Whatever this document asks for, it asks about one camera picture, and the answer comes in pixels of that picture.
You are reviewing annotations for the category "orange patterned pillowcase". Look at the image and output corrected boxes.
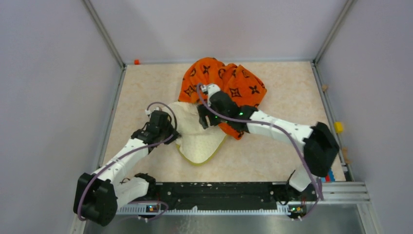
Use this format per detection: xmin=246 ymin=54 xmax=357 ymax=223
xmin=178 ymin=57 xmax=268 ymax=141

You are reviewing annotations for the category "white pillow yellow edge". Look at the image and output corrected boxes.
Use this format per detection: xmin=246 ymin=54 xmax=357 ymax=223
xmin=166 ymin=102 xmax=227 ymax=165

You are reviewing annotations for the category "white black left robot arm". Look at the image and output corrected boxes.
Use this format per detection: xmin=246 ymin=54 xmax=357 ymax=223
xmin=73 ymin=109 xmax=180 ymax=227

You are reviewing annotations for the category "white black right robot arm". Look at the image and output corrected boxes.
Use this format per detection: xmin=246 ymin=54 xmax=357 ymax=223
xmin=197 ymin=90 xmax=340 ymax=201

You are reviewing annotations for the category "yellow toy block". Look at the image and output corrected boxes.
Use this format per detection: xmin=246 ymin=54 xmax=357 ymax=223
xmin=334 ymin=121 xmax=344 ymax=134

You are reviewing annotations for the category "multicolour toy brick stack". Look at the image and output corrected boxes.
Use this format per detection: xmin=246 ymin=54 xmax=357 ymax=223
xmin=321 ymin=168 xmax=336 ymax=183

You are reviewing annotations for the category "tan wooden piece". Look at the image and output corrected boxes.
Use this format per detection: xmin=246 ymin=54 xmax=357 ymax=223
xmin=341 ymin=147 xmax=351 ymax=164

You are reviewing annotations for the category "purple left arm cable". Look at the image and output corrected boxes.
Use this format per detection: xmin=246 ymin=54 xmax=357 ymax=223
xmin=76 ymin=101 xmax=178 ymax=223

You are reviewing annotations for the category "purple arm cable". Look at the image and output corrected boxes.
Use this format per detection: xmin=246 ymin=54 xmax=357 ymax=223
xmin=196 ymin=83 xmax=325 ymax=222
xmin=76 ymin=101 xmax=178 ymax=223

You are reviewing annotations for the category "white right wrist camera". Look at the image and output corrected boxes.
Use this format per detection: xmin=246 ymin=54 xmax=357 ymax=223
xmin=200 ymin=83 xmax=221 ymax=107

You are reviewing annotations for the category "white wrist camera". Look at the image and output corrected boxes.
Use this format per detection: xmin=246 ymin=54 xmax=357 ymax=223
xmin=200 ymin=83 xmax=221 ymax=107
xmin=145 ymin=107 xmax=162 ymax=116

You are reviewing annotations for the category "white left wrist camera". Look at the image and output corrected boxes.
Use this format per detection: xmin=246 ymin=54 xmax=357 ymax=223
xmin=145 ymin=107 xmax=162 ymax=116

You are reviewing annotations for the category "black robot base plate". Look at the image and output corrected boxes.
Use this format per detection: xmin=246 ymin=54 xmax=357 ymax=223
xmin=136 ymin=182 xmax=317 ymax=211

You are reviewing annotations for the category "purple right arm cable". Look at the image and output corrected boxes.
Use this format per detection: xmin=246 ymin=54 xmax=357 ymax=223
xmin=196 ymin=83 xmax=325 ymax=222

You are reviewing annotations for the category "aluminium front rail frame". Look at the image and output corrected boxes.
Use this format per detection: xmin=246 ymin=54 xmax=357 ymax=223
xmin=69 ymin=181 xmax=372 ymax=216

